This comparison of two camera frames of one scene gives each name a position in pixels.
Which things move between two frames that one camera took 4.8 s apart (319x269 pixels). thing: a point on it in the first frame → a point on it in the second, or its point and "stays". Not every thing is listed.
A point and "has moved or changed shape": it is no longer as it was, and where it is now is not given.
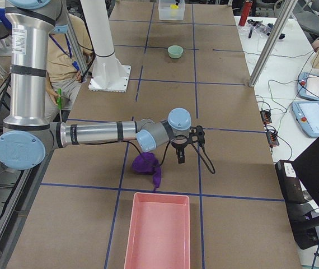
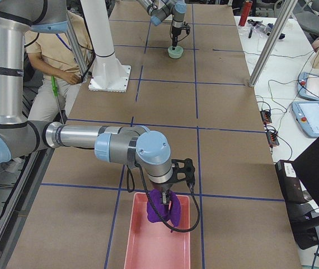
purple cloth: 147,163 has moved or changed shape
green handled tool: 59,99 → 54,86
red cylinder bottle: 245,12 stays
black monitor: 309,188 stays
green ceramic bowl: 175,51 stays
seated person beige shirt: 63,74 stays
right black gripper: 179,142 → 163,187
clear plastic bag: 259,27 stays
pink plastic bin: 158,234 stays
